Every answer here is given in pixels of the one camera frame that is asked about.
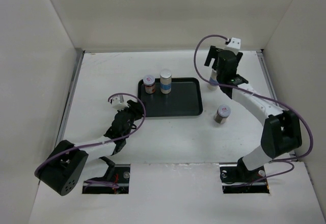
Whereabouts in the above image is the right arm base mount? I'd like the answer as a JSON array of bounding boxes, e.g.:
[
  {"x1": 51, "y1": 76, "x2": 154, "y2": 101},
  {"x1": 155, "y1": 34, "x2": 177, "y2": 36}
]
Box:
[{"x1": 220, "y1": 163, "x2": 269, "y2": 194}]

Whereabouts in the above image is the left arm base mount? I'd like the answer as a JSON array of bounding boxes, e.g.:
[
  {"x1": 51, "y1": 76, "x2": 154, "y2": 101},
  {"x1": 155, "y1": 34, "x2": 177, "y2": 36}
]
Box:
[{"x1": 82, "y1": 157, "x2": 131, "y2": 194}]

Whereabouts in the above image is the white-lid dark spice jar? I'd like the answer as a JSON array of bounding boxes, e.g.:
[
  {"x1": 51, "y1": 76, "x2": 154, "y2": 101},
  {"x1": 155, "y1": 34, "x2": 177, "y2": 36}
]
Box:
[{"x1": 214, "y1": 105, "x2": 231, "y2": 124}]

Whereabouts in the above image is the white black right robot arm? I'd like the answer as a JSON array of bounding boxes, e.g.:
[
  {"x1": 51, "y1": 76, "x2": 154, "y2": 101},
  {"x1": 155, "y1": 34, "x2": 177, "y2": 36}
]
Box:
[{"x1": 204, "y1": 46, "x2": 302, "y2": 183}]

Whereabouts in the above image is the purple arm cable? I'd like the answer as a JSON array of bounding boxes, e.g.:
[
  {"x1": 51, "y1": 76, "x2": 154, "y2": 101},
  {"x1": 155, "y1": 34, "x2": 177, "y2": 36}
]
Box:
[
  {"x1": 194, "y1": 34, "x2": 314, "y2": 184},
  {"x1": 34, "y1": 93, "x2": 147, "y2": 191}
]

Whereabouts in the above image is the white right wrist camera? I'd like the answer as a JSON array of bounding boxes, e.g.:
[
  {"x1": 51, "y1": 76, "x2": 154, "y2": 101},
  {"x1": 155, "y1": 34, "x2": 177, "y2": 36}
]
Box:
[{"x1": 224, "y1": 37, "x2": 241, "y2": 55}]

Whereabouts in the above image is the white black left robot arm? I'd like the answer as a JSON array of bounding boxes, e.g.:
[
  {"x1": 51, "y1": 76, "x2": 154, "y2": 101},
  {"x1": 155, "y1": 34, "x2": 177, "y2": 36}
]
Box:
[{"x1": 34, "y1": 100, "x2": 146, "y2": 196}]

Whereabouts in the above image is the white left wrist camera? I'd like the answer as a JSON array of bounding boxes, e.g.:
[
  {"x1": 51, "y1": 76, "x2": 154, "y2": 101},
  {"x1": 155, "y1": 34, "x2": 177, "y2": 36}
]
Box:
[{"x1": 108, "y1": 95, "x2": 129, "y2": 111}]

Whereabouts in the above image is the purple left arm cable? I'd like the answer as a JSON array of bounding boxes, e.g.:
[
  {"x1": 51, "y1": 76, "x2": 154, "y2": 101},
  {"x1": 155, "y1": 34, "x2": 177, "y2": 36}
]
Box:
[{"x1": 34, "y1": 93, "x2": 147, "y2": 191}]

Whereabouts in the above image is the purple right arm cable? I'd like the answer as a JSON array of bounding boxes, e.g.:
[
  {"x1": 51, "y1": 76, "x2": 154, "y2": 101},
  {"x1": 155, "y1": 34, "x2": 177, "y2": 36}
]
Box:
[{"x1": 194, "y1": 34, "x2": 314, "y2": 184}]

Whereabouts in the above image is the white-lid orange-label sauce jar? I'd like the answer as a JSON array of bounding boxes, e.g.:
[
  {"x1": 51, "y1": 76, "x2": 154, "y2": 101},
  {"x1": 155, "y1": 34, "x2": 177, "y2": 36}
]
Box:
[{"x1": 143, "y1": 75, "x2": 155, "y2": 94}]

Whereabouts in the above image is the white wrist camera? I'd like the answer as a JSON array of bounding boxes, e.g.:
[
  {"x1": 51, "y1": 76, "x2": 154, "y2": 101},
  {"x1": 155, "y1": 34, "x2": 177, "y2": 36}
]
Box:
[
  {"x1": 224, "y1": 37, "x2": 241, "y2": 55},
  {"x1": 108, "y1": 95, "x2": 129, "y2": 111}
]

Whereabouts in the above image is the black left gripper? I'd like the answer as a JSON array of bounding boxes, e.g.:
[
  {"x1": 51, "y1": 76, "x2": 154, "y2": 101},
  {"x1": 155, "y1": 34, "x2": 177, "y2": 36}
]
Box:
[{"x1": 117, "y1": 100, "x2": 145, "y2": 138}]

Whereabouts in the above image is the silver-lid blue-label grain bottle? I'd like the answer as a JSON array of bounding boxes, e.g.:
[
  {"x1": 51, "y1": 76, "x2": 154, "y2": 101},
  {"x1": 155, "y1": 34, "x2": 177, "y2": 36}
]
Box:
[{"x1": 160, "y1": 69, "x2": 172, "y2": 94}]

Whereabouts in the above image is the dark green plastic tray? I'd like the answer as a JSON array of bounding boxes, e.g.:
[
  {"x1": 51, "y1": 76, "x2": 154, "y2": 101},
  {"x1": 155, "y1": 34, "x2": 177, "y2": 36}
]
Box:
[{"x1": 138, "y1": 77, "x2": 203, "y2": 118}]

